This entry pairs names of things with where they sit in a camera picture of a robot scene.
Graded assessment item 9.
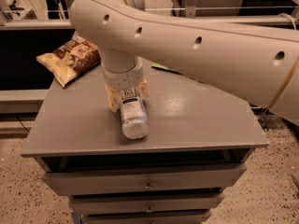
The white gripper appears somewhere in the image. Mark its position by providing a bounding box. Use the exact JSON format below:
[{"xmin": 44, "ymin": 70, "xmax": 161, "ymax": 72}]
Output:
[{"xmin": 102, "ymin": 55, "xmax": 150, "ymax": 112}]

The clear plastic tea bottle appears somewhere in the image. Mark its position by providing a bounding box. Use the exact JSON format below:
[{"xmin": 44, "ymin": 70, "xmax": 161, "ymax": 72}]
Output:
[{"xmin": 120, "ymin": 88, "xmax": 149, "ymax": 139}]

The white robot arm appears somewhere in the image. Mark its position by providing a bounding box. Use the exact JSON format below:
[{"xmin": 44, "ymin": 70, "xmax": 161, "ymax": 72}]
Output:
[{"xmin": 69, "ymin": 0, "xmax": 299, "ymax": 124}]

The green snack bag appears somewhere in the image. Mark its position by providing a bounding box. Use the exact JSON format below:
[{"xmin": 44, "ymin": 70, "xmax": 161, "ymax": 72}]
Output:
[{"xmin": 151, "ymin": 63, "xmax": 178, "ymax": 74}]

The brown chip bag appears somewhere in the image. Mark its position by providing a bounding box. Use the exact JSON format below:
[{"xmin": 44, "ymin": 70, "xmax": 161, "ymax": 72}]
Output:
[{"xmin": 36, "ymin": 32, "xmax": 101, "ymax": 88}]

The grey drawer cabinet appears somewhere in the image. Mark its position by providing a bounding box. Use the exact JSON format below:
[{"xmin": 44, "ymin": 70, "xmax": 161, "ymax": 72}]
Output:
[{"xmin": 21, "ymin": 65, "xmax": 267, "ymax": 224}]

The top grey drawer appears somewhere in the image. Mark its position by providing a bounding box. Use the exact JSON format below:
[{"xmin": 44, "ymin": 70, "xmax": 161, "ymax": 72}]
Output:
[{"xmin": 43, "ymin": 163, "xmax": 247, "ymax": 196}]

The grey drawer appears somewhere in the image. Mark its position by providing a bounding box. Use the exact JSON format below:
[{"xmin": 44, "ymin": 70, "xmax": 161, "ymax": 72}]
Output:
[
  {"xmin": 43, "ymin": 163, "xmax": 247, "ymax": 196},
  {"xmin": 70, "ymin": 192, "xmax": 224, "ymax": 215},
  {"xmin": 86, "ymin": 210, "xmax": 211, "ymax": 224}
]

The middle grey drawer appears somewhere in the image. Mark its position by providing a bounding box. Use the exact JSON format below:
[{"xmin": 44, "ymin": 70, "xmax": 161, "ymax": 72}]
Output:
[{"xmin": 70, "ymin": 192, "xmax": 224, "ymax": 215}]

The bottom grey drawer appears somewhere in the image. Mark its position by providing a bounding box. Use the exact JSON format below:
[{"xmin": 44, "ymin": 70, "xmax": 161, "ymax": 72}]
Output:
[{"xmin": 86, "ymin": 210, "xmax": 211, "ymax": 224}]

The metal guard rail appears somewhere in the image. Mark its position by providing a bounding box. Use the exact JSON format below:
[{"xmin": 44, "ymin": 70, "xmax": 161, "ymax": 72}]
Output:
[{"xmin": 1, "ymin": 0, "xmax": 299, "ymax": 29}]

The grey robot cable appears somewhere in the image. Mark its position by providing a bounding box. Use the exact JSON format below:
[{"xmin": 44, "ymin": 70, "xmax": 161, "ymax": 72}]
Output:
[{"xmin": 261, "ymin": 12, "xmax": 299, "ymax": 123}]

